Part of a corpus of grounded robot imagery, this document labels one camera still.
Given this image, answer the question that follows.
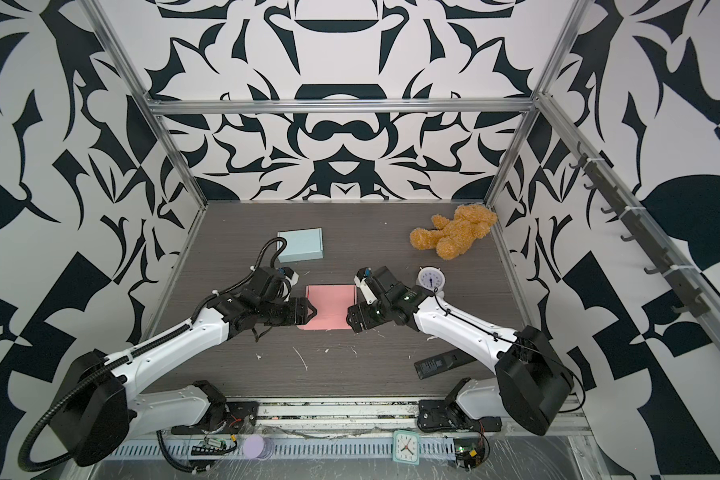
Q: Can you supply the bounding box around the light blue paper box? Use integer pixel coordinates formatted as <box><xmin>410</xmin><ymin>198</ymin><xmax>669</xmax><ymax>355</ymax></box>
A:
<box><xmin>277</xmin><ymin>228</ymin><xmax>324</xmax><ymax>263</ymax></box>

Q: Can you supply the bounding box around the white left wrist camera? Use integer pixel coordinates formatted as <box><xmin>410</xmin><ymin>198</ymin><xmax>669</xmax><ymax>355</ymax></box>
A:
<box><xmin>279</xmin><ymin>267</ymin><xmax>299</xmax><ymax>292</ymax></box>

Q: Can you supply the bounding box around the purple round disc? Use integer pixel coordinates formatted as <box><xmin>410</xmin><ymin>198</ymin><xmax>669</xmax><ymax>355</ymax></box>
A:
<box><xmin>243</xmin><ymin>435</ymin><xmax>268</xmax><ymax>460</ymax></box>

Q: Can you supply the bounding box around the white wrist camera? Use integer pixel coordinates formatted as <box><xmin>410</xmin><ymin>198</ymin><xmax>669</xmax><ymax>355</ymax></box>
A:
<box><xmin>279</xmin><ymin>267</ymin><xmax>299</xmax><ymax>292</ymax></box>
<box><xmin>354</xmin><ymin>267</ymin><xmax>377</xmax><ymax>305</ymax></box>

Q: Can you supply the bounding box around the white alarm clock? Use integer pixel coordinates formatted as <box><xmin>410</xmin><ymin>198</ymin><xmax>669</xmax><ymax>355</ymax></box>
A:
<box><xmin>416</xmin><ymin>266</ymin><xmax>446</xmax><ymax>293</ymax></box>

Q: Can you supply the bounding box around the brown teddy bear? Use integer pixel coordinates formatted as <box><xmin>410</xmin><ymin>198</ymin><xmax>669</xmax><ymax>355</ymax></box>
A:
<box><xmin>409</xmin><ymin>204</ymin><xmax>498</xmax><ymax>260</ymax></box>

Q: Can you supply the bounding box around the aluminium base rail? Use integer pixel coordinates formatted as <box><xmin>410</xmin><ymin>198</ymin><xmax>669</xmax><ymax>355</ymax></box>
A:
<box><xmin>83</xmin><ymin>395</ymin><xmax>592</xmax><ymax>438</ymax></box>

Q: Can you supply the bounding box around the teal square clock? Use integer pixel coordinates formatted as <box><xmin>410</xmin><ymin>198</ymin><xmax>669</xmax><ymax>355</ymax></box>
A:
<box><xmin>392</xmin><ymin>430</ymin><xmax>420</xmax><ymax>465</ymax></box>

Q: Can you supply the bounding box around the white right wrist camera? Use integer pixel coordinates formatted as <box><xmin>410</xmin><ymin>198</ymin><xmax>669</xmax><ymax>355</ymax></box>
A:
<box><xmin>354</xmin><ymin>267</ymin><xmax>377</xmax><ymax>305</ymax></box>

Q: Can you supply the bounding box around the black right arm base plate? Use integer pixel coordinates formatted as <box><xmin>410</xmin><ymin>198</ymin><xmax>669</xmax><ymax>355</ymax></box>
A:
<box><xmin>416</xmin><ymin>399</ymin><xmax>503</xmax><ymax>433</ymax></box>

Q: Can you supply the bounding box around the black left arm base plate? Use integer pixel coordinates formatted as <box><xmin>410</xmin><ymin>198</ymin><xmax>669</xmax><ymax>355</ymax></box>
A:
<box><xmin>170</xmin><ymin>401</ymin><xmax>259</xmax><ymax>435</ymax></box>

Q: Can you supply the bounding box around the black remote control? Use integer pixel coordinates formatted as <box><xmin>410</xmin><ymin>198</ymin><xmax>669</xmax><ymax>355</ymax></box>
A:
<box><xmin>414</xmin><ymin>349</ymin><xmax>476</xmax><ymax>380</ymax></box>

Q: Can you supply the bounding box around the small electronics board left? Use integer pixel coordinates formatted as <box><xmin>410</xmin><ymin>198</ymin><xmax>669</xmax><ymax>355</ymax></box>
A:
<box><xmin>190</xmin><ymin>436</ymin><xmax>238</xmax><ymax>457</ymax></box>

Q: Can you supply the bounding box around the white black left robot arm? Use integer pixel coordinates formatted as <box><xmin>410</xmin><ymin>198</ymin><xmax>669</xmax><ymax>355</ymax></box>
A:
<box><xmin>18</xmin><ymin>237</ymin><xmax>317</xmax><ymax>472</ymax></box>

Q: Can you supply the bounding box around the black wall hook rack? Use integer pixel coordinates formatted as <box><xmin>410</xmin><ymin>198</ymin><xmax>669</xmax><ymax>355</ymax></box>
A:
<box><xmin>574</xmin><ymin>153</ymin><xmax>711</xmax><ymax>318</ymax></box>

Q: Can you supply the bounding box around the pink paper box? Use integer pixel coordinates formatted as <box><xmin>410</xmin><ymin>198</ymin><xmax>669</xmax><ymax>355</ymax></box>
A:
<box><xmin>299</xmin><ymin>285</ymin><xmax>357</xmax><ymax>331</ymax></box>

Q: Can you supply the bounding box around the green circuit board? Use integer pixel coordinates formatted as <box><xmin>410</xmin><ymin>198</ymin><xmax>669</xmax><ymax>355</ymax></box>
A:
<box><xmin>454</xmin><ymin>438</ymin><xmax>488</xmax><ymax>471</ymax></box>

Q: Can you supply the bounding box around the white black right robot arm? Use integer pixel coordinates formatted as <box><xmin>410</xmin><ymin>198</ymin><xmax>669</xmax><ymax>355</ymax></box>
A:
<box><xmin>347</xmin><ymin>267</ymin><xmax>577</xmax><ymax>436</ymax></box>

